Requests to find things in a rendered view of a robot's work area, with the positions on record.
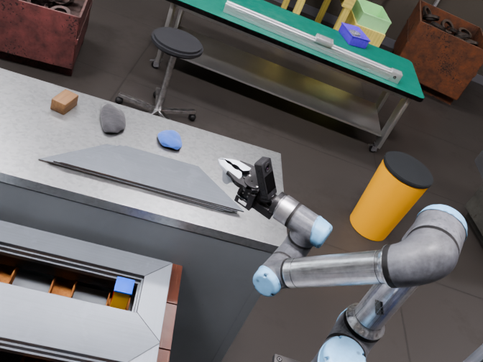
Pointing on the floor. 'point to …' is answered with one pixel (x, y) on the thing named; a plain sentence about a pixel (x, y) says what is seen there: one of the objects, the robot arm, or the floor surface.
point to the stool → (188, 43)
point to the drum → (390, 195)
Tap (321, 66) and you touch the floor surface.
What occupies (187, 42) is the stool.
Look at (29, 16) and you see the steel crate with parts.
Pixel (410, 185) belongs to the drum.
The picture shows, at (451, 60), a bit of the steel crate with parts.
